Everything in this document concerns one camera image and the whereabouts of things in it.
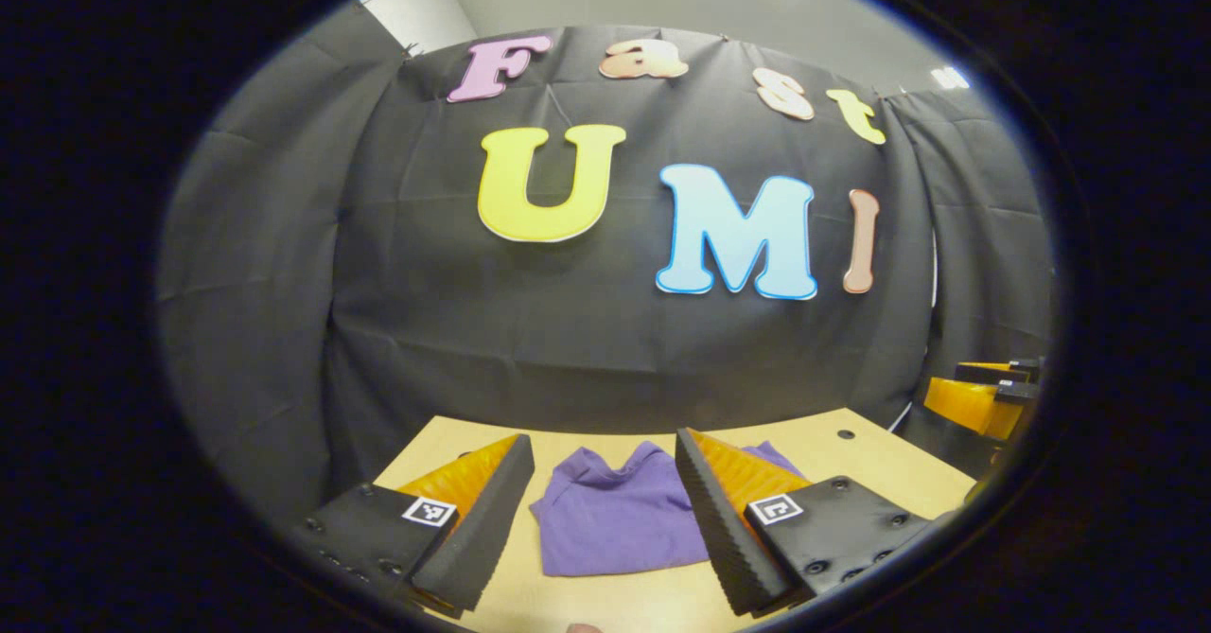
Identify black backdrop cloth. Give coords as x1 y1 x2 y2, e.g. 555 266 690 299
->
156 4 1056 520

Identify purple button shirt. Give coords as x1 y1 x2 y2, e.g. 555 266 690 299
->
530 440 805 577

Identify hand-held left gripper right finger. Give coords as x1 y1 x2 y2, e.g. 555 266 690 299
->
675 428 938 617

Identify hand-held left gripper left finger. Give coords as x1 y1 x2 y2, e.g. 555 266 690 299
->
299 433 536 615

